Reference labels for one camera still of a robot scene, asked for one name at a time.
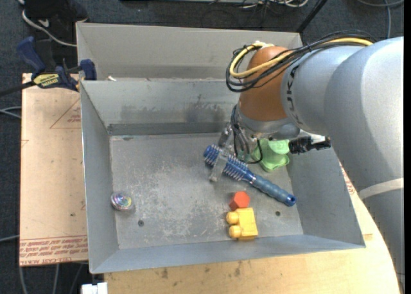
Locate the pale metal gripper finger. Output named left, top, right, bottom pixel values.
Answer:
left=218, top=125, right=234, bottom=148
left=208, top=151, right=236, bottom=182

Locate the red hexagonal block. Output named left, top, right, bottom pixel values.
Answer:
left=228, top=191, right=251, bottom=211

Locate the blue ribbed hair brush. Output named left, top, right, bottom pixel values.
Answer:
left=203, top=144, right=298, bottom=207

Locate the black cylinder on white bracket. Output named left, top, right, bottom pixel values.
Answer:
left=288, top=135, right=332, bottom=155

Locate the brown cardboard board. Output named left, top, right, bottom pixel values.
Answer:
left=19, top=73, right=375, bottom=268

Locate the light green plastic toy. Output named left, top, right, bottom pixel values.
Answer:
left=250, top=137, right=291, bottom=173

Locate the grey metal bin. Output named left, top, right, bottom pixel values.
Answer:
left=75, top=22, right=367, bottom=275

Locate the yellow toy brick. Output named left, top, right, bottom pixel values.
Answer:
left=225, top=207, right=259, bottom=241

